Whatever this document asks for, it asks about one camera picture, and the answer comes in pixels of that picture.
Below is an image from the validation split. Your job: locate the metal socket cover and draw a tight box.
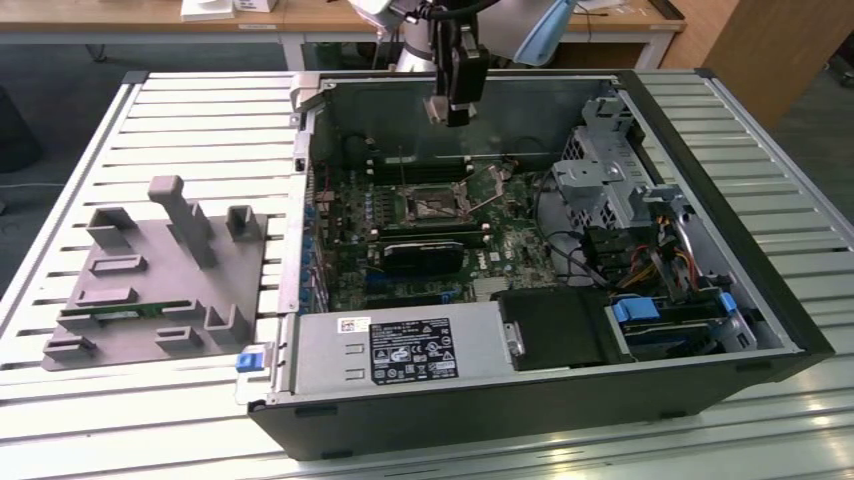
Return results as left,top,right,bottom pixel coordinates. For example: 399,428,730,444
457,160,519,204

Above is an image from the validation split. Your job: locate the CPU socket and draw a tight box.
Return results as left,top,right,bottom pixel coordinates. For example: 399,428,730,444
391,183,474,226

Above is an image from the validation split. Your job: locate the black RAM slot bank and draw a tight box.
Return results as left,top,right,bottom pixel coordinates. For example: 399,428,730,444
370,153,473,185
377,223,493,247

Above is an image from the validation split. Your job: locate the silver metal drive cage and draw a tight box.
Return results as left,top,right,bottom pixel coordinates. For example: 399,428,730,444
547,97,699,236

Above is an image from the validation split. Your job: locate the black graphics card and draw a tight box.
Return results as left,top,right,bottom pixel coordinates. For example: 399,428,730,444
367,239,467,277

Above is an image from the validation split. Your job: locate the green motherboard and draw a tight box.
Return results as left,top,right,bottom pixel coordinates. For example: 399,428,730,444
303,159,575,314

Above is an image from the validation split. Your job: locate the large white box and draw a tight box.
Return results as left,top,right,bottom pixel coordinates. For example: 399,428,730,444
180,0,236,22

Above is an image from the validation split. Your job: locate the small silver heatsink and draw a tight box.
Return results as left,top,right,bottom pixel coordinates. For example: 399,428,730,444
471,278,509,302

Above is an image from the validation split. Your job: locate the wooden cabinet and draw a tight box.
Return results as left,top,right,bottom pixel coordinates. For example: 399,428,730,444
659,0,854,132

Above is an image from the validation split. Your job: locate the wooden desk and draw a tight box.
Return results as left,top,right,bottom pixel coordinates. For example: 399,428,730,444
0,0,689,71

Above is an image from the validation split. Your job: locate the black plastic shroud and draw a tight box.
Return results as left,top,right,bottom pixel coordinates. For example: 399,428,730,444
491,287,635,372

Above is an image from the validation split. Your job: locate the blue disk carrier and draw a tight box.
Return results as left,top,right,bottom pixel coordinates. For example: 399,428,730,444
607,294,669,326

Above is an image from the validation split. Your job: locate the grey parts rack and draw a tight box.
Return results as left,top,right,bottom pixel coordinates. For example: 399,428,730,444
40,174,272,372

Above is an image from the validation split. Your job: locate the silver power supply unit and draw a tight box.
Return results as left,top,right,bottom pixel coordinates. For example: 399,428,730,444
266,310,533,401

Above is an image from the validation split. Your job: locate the green RAM stick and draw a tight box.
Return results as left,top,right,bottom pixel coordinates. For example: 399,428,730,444
59,298,195,321

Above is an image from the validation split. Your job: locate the silver disk bay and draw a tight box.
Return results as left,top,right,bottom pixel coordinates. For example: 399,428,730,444
603,287,766,364

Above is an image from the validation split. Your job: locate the black open PC case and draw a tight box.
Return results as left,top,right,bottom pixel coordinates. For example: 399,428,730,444
246,68,836,461

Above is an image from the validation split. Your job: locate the coloured wire bundle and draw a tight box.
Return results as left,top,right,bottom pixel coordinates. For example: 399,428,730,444
617,212,709,304

